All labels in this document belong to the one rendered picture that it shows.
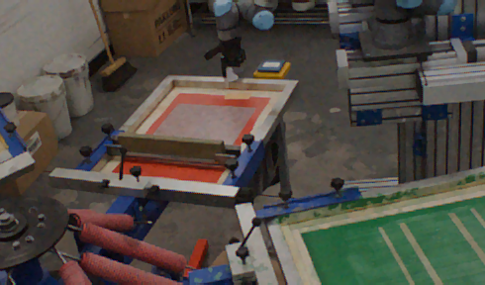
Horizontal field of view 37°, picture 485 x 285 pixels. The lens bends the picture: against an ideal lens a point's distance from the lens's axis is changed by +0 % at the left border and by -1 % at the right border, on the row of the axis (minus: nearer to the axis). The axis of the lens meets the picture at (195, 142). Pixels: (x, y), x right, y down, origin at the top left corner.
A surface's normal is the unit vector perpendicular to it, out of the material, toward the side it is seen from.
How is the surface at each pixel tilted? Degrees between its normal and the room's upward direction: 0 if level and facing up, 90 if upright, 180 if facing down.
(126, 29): 90
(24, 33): 90
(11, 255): 0
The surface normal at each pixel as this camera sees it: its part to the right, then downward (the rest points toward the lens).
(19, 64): 0.91, 0.07
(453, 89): -0.10, 0.52
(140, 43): -0.41, 0.53
